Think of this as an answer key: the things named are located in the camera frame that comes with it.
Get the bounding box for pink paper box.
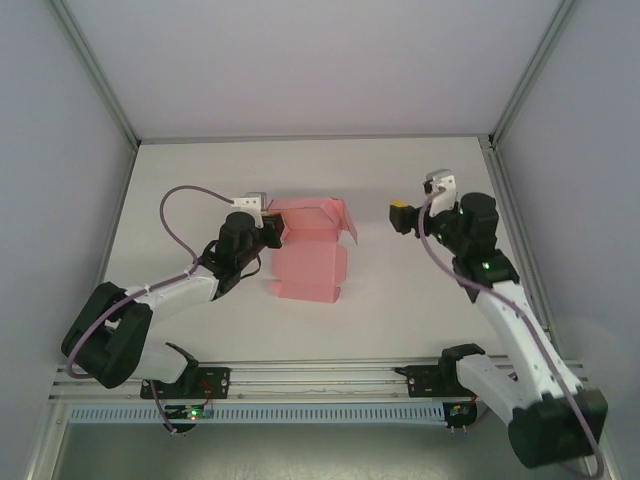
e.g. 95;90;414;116
267;196;360;304

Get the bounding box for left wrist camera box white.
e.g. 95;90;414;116
231;192;271;227

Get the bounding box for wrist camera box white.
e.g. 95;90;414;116
423;168;459;217
231;192;271;227

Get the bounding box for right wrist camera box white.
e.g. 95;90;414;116
423;168;459;217

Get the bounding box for aluminium side rail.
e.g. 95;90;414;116
482;137;560;359

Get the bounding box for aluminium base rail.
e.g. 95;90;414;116
48;354;592;402

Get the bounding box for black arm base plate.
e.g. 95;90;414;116
394;364;481;400
139;366;231;401

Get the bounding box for aluminium frame post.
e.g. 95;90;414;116
489;0;577;147
27;399;69;480
49;0;140;149

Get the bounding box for white slotted cable duct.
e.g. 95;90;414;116
67;403;447;427

